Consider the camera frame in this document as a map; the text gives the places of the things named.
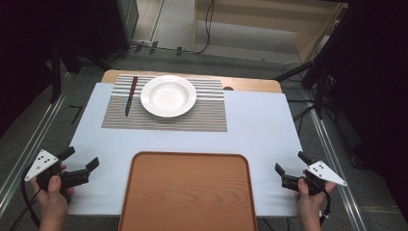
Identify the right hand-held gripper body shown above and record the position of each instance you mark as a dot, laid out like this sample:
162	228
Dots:
322	171

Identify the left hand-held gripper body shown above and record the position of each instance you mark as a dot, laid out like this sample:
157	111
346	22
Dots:
42	163

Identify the person's right hand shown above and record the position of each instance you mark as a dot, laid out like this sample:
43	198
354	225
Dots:
308	205

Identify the person's left hand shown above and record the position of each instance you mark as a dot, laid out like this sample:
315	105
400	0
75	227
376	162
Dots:
53	200

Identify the white table cover sheet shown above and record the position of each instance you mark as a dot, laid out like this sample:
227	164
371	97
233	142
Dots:
256	128

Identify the black tripod stand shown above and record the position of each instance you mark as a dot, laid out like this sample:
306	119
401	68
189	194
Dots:
317	86

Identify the black metal stand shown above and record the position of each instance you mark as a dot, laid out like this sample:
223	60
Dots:
55	73

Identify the brown wooden tray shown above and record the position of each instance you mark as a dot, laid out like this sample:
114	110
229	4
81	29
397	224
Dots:
187	195

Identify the striped grey placemat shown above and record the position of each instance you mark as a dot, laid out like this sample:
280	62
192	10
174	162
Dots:
192	118

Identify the white deep plate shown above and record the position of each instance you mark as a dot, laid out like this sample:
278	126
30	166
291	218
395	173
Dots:
168	96

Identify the dark curtain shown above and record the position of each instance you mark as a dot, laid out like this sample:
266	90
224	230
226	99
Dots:
38	38
375	80

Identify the light wooden shelf unit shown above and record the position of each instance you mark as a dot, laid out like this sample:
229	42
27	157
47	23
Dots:
308	41

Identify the power strip with plugs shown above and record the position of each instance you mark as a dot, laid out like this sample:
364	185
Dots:
147	45

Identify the aluminium floor rail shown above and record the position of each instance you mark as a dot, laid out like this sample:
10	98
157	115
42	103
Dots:
336	166
32	147

